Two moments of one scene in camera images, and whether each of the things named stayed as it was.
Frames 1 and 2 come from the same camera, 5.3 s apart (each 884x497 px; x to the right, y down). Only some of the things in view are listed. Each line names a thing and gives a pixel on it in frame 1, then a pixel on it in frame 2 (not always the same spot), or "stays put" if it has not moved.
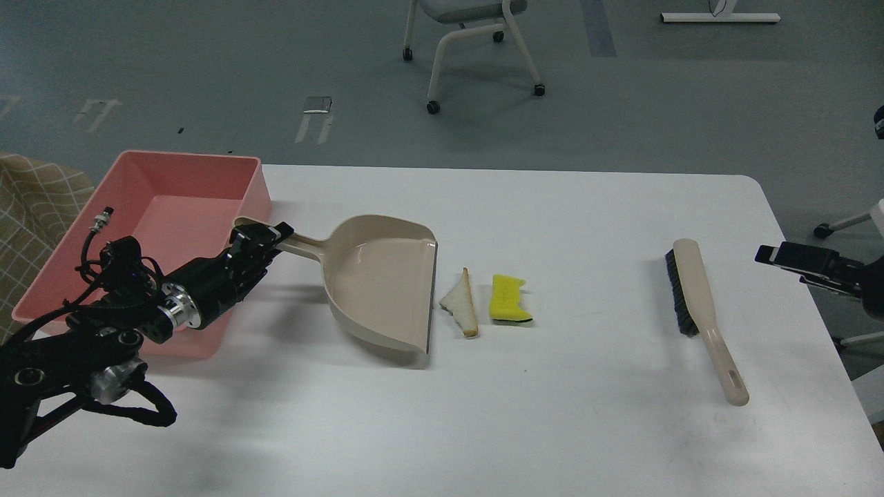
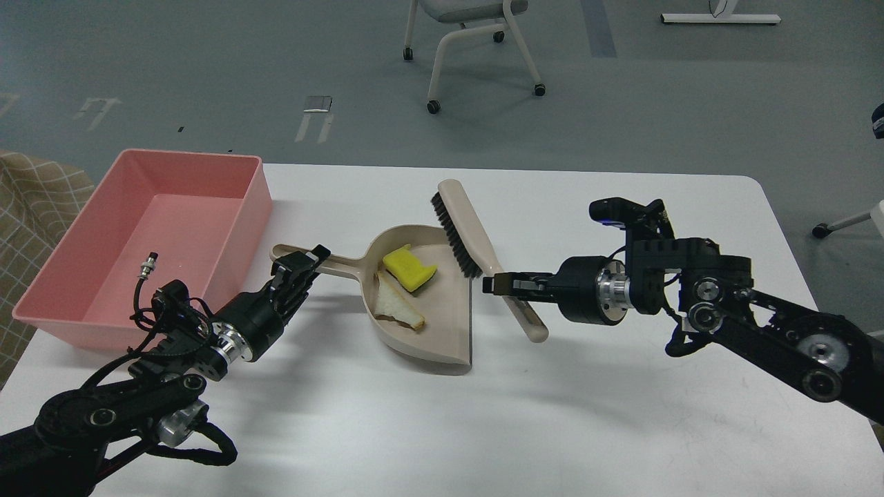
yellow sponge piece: (505, 303) to (407, 270)
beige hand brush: (695, 319) to (473, 252)
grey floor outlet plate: (317, 104) stays put
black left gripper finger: (258, 243) to (290, 271)
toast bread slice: (460, 302) to (392, 304)
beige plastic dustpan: (380, 275) to (444, 342)
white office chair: (478, 16) stays put
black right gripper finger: (819, 266) to (593, 290)
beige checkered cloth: (39, 200) stays put
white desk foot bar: (719, 17) stays put
